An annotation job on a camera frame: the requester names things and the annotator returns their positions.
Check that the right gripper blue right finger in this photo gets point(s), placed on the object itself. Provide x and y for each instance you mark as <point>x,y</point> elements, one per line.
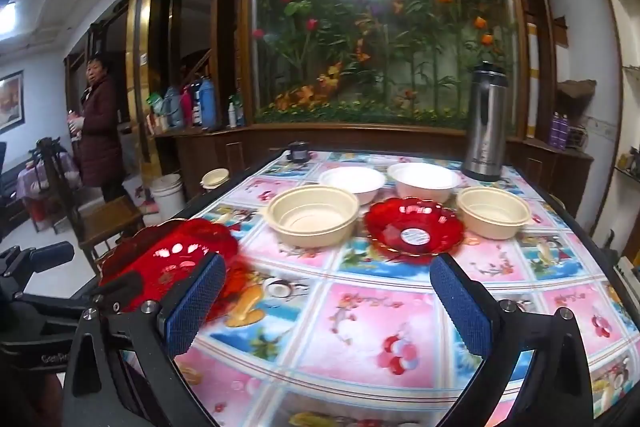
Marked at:
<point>556,389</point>

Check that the large red glass plate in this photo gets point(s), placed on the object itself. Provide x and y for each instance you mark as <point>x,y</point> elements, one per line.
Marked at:
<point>160,256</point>

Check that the white foam bowl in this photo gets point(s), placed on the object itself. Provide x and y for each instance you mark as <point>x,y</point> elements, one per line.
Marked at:
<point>424,181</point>
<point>363,182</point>

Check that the wooden chair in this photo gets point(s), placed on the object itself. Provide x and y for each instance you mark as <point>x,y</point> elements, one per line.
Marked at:
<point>95,224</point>

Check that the framed wall picture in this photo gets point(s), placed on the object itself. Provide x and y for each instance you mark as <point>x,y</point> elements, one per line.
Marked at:
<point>12,112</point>

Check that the red thermos flask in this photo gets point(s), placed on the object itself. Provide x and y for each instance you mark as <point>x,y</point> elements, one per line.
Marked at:
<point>186,105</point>

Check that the white plastic bucket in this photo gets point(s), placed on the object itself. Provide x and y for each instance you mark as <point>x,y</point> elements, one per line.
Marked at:
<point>167,192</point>

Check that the stacked bowls on stool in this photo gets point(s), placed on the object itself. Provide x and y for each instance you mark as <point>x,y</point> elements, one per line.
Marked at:
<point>214,178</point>

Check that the stainless steel thermos jug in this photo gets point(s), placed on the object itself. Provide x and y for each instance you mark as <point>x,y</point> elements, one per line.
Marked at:
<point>487,125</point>

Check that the large beige plastic bowl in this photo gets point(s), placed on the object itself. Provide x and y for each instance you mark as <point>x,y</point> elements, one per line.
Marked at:
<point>313,216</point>

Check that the small beige plastic bowl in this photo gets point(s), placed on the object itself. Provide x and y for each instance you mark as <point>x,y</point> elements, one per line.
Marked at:
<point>492,213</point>

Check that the artificial flower wall panel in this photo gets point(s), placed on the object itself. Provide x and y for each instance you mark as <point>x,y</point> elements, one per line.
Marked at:
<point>375,61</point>

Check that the blue thermos flask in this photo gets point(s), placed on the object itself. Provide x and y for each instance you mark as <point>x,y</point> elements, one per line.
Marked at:
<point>208,106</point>

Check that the small red glass plate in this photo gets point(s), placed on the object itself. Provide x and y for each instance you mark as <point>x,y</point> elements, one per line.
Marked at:
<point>413,228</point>

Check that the small black table device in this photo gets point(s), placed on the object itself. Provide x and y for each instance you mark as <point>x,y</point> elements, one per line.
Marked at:
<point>298,152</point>

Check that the person in dark red coat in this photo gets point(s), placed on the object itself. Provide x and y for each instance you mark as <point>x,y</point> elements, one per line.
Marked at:
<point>100,150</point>

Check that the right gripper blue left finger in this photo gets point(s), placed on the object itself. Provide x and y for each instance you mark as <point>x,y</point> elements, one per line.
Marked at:
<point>122,371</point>

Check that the colourful printed tablecloth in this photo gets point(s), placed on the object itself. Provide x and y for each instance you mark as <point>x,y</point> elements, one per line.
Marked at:
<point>342,336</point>

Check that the purple bottles on cabinet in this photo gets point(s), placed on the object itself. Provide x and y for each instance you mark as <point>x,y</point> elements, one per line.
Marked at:
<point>558,131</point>

